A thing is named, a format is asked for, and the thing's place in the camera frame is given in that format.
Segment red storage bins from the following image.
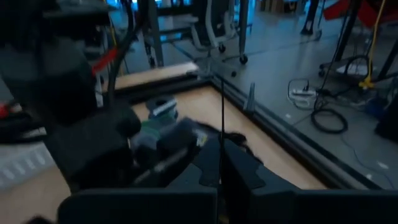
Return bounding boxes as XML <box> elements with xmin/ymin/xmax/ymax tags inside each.
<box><xmin>323</xmin><ymin>0</ymin><xmax>398</xmax><ymax>29</ymax></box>

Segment black coiled cable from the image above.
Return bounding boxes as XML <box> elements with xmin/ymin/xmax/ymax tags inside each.
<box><xmin>310</xmin><ymin>107</ymin><xmax>349</xmax><ymax>135</ymax></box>

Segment white power cord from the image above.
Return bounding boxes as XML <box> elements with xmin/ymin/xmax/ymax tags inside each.
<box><xmin>287</xmin><ymin>77</ymin><xmax>318</xmax><ymax>110</ymax></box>

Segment white power strip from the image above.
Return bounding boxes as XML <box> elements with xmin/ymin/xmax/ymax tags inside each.
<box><xmin>290</xmin><ymin>88</ymin><xmax>318</xmax><ymax>99</ymax></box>

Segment white slotted cable duct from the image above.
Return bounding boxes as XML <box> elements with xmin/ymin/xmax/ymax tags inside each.
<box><xmin>0</xmin><ymin>142</ymin><xmax>57</xmax><ymax>190</ymax></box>

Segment black zip tie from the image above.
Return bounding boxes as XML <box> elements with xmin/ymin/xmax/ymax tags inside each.
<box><xmin>220</xmin><ymin>76</ymin><xmax>225</xmax><ymax>187</ymax></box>

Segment grey castor leg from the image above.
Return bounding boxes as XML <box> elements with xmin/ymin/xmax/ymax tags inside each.
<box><xmin>136</xmin><ymin>0</ymin><xmax>165</xmax><ymax>69</ymax></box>

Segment grey office chair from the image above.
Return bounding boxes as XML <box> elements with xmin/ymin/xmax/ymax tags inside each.
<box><xmin>186</xmin><ymin>0</ymin><xmax>259</xmax><ymax>78</ymax></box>

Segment blue ethernet cable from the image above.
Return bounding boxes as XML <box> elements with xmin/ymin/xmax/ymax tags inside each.
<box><xmin>340</xmin><ymin>133</ymin><xmax>397</xmax><ymax>189</ymax></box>

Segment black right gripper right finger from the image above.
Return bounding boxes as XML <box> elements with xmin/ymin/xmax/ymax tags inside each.
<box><xmin>223</xmin><ymin>139</ymin><xmax>299</xmax><ymax>200</ymax></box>

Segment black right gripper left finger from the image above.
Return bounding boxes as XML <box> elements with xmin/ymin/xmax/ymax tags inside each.
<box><xmin>192</xmin><ymin>138</ymin><xmax>222</xmax><ymax>187</ymax></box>

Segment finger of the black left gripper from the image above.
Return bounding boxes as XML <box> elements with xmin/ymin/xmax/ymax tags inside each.
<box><xmin>133</xmin><ymin>119</ymin><xmax>201</xmax><ymax>187</ymax></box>

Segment yellow hanging cord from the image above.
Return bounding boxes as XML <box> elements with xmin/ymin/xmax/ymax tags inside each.
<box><xmin>359</xmin><ymin>0</ymin><xmax>387</xmax><ymax>90</ymax></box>

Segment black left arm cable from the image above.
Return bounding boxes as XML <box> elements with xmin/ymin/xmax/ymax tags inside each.
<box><xmin>105</xmin><ymin>0</ymin><xmax>147</xmax><ymax>108</ymax></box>

